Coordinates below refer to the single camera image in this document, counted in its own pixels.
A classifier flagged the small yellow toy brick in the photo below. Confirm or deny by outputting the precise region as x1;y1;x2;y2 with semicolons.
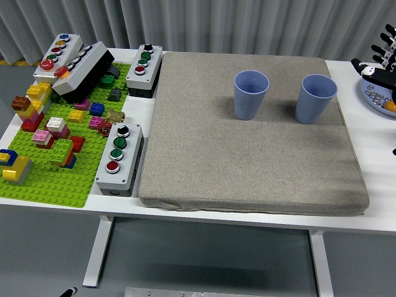
67;110;85;124

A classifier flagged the grey control box black base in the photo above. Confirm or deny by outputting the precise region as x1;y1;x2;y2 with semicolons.
51;41;116;103

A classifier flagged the brass pipe fitting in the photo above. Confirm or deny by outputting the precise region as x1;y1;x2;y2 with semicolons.
106;108;126;124

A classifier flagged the dark grey toy brick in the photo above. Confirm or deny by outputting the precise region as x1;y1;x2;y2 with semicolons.
107;87;123;102

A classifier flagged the light pink toy brick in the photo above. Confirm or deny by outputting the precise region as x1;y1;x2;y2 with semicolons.
32;129;53;144

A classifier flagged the green studded toy baseplate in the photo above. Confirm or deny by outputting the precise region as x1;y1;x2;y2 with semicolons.
0;62;132;209

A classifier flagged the white table leg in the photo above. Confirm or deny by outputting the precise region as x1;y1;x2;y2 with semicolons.
308;230;335;297
82;215;114;288

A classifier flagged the large yellow grey brick stack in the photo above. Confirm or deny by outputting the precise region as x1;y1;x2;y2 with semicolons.
1;154;33;186

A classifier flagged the black curved toy piece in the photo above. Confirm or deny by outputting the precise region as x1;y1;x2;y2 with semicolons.
103;65;121;80

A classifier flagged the yellow pink red brick tower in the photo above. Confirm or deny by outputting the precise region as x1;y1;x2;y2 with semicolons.
15;98;47;133

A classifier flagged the grey five-button control box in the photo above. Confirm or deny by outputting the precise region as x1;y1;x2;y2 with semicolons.
33;33;84;86

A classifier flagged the grey-brown fabric mat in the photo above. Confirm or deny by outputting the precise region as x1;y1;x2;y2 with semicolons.
138;51;371;216

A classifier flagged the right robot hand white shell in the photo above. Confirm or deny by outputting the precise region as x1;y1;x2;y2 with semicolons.
351;24;396;105

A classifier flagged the dark pink toy brick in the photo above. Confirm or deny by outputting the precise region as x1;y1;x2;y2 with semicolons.
49;125;71;140

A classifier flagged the grey pleated curtain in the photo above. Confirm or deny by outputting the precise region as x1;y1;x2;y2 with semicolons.
0;0;396;66

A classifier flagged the green orange brick stack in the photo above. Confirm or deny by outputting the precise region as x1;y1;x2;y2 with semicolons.
48;138;77;170

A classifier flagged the blue ribbed plastic cup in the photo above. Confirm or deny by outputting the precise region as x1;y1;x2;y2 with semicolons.
295;74;338;125
234;70;270;121

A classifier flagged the white toy brick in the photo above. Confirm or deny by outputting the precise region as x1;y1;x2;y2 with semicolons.
46;116;67;131

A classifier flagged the grey four-button control box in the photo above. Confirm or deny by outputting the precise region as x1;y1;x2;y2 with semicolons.
95;123;145;197
126;43;164;99

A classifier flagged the blue plate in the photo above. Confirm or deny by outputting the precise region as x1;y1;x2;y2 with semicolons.
361;77;396;118

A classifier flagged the brown toy brick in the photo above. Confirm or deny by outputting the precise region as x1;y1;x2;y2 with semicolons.
11;95;32;111

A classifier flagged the blue and yellow toy brick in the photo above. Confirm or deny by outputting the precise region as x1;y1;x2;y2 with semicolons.
0;148;19;166

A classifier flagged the yellow and grey toy brick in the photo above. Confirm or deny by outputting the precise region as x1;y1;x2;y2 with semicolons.
26;82;53;102

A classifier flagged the green toy brick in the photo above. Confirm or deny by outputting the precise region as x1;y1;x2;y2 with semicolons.
99;74;116;89

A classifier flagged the red toy brick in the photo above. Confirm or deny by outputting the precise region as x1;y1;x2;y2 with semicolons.
70;136;86;153
35;137;56;150

